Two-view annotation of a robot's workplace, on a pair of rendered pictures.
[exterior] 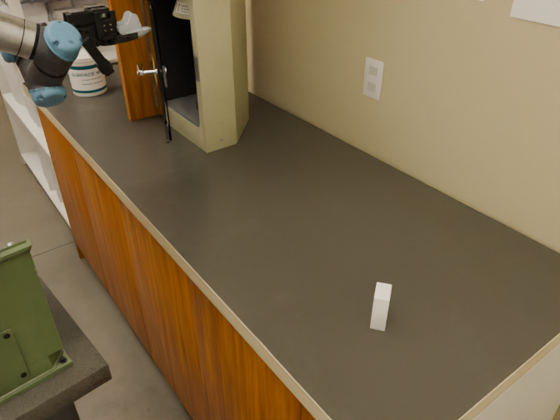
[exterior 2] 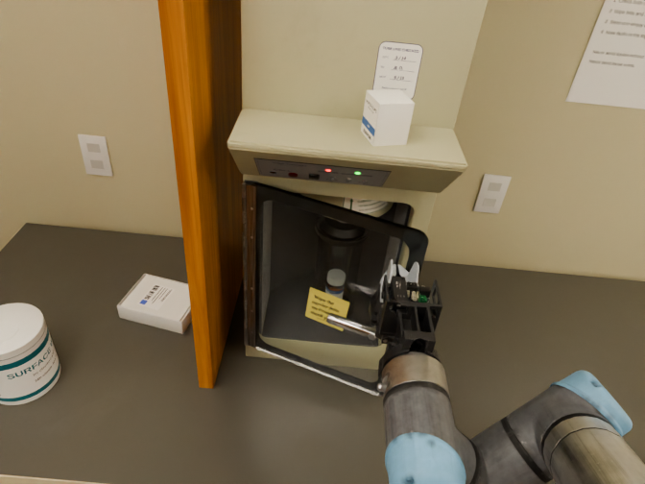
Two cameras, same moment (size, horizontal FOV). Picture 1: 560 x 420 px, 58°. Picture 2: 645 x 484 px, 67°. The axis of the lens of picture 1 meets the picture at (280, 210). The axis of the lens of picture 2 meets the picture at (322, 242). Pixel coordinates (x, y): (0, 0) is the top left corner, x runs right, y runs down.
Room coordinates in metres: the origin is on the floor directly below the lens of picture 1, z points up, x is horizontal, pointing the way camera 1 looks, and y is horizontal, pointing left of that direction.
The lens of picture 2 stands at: (1.13, 0.90, 1.80)
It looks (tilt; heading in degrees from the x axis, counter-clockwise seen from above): 37 degrees down; 305
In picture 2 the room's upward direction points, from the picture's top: 6 degrees clockwise
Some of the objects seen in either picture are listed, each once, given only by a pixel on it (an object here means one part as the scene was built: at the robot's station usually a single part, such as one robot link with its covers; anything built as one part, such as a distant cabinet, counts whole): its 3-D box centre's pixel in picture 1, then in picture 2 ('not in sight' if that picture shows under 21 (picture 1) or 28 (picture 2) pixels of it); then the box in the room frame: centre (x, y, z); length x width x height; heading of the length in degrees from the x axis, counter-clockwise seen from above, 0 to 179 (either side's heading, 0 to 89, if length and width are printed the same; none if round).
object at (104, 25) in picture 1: (92, 28); (408, 328); (1.29, 0.47, 1.34); 0.12 x 0.08 x 0.09; 127
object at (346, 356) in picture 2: (154, 62); (322, 299); (1.50, 0.37, 1.19); 0.30 x 0.01 x 0.40; 17
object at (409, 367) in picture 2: not in sight; (411, 383); (1.25, 0.53, 1.33); 0.08 x 0.05 x 0.08; 37
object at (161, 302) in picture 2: not in sight; (162, 302); (1.90, 0.45, 0.96); 0.16 x 0.12 x 0.04; 25
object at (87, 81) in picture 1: (86, 72); (14, 353); (1.93, 0.75, 1.02); 0.13 x 0.13 x 0.15
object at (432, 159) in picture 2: not in sight; (344, 165); (1.49, 0.37, 1.46); 0.32 x 0.11 x 0.10; 37
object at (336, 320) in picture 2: (146, 67); (356, 320); (1.42, 0.38, 1.20); 0.10 x 0.05 x 0.03; 17
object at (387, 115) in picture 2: not in sight; (386, 117); (1.45, 0.34, 1.54); 0.05 x 0.05 x 0.06; 55
